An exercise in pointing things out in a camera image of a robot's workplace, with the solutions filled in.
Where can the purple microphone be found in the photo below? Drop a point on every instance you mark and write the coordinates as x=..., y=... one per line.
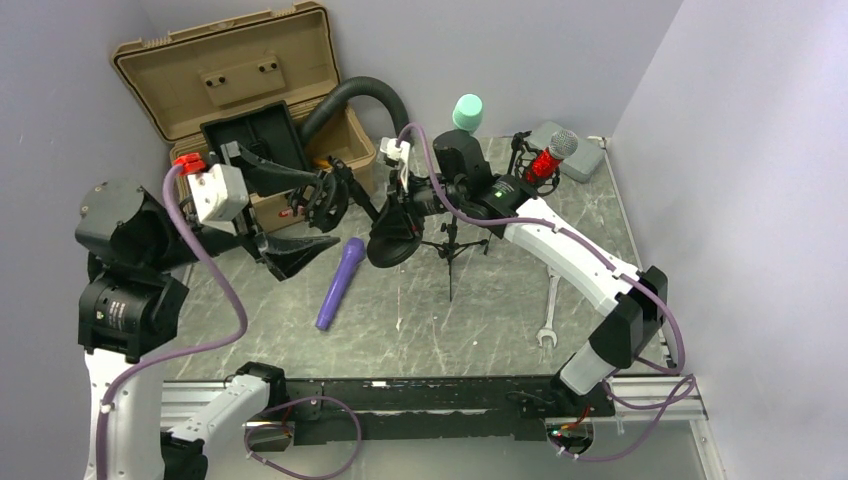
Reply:
x=353, y=254

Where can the mint green microphone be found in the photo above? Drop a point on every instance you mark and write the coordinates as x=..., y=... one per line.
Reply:
x=467, y=114

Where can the black tripod shock-mount stand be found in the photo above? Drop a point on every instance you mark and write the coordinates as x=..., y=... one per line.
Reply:
x=521, y=156

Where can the red microphone silver grille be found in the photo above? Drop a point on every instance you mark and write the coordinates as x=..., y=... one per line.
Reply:
x=563, y=144

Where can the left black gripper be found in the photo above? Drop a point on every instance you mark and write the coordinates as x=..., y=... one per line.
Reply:
x=284, y=253

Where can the black tripod mic stand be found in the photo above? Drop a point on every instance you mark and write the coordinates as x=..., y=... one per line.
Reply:
x=450, y=249

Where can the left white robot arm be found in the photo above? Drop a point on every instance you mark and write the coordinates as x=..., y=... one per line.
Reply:
x=128, y=314

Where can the black round-base mic stand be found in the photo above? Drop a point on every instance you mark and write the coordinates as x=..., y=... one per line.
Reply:
x=325, y=209

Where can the tan plastic tool case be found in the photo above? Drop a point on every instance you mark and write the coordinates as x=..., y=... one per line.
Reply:
x=239, y=65

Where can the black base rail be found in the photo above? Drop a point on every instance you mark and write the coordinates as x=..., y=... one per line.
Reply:
x=320, y=419

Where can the black tray in case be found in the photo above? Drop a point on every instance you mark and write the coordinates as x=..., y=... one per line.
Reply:
x=268, y=132

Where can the silver open-end wrench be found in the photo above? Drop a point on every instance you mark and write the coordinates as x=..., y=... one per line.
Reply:
x=546, y=332

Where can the grey rectangular block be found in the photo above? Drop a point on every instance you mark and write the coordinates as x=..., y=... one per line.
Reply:
x=582, y=164

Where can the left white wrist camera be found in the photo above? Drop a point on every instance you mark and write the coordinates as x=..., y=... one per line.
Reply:
x=219, y=191

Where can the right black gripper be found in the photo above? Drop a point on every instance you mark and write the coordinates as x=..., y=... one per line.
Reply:
x=397, y=216

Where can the aluminium extrusion frame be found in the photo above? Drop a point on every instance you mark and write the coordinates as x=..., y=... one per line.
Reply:
x=628, y=398

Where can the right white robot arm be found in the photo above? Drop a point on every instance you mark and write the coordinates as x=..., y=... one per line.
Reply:
x=633, y=302

